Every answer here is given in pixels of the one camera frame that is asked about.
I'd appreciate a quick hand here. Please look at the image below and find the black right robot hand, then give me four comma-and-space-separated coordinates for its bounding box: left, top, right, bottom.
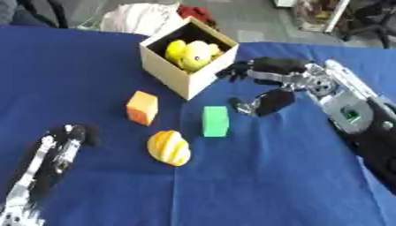
215, 56, 315, 117

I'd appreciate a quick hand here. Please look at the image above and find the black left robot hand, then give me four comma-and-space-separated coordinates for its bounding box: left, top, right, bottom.
21, 123, 103, 204

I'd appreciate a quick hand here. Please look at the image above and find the tan cardboard box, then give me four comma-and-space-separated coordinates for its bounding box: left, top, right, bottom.
137, 16, 240, 101

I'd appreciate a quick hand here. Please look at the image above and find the green block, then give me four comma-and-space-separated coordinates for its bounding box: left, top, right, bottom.
201, 105, 231, 138

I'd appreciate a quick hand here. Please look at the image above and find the yellow soft toy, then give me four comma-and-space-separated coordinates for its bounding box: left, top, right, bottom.
164, 39, 225, 72

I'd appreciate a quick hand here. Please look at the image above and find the orange block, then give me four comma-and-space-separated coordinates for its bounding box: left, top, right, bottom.
125, 90, 160, 127

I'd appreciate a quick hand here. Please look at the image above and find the red cloth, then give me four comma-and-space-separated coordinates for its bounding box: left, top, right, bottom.
176, 4, 216, 26

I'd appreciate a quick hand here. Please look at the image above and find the yellow striped toy fruit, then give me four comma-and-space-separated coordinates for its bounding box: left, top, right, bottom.
145, 130, 192, 167

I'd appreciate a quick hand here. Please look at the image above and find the black chair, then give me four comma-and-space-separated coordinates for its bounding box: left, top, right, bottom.
340, 0, 396, 49

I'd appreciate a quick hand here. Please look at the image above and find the white bag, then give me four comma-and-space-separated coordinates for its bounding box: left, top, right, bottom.
99, 3, 183, 37

